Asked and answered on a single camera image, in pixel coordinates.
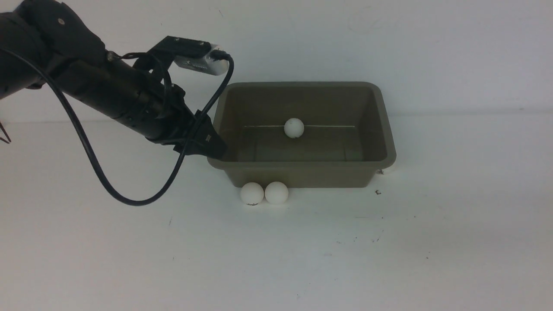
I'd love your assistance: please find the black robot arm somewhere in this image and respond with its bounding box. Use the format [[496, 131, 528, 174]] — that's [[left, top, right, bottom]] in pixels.
[[1, 0, 231, 159]]

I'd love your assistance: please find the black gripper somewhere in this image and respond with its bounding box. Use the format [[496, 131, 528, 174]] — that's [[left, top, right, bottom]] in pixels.
[[126, 83, 228, 159]]

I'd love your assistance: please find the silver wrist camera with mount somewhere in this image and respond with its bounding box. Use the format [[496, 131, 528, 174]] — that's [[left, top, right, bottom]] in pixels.
[[133, 36, 230, 82]]

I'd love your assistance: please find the black camera cable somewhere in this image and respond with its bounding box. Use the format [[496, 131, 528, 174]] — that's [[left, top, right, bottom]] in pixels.
[[0, 45, 235, 206]]

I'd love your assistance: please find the white ping-pong ball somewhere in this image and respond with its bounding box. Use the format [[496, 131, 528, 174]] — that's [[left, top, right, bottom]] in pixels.
[[240, 182, 264, 206], [283, 118, 305, 139], [264, 181, 289, 205]]

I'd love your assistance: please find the tan plastic storage bin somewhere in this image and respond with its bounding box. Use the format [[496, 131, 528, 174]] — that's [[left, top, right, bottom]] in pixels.
[[209, 82, 397, 188]]

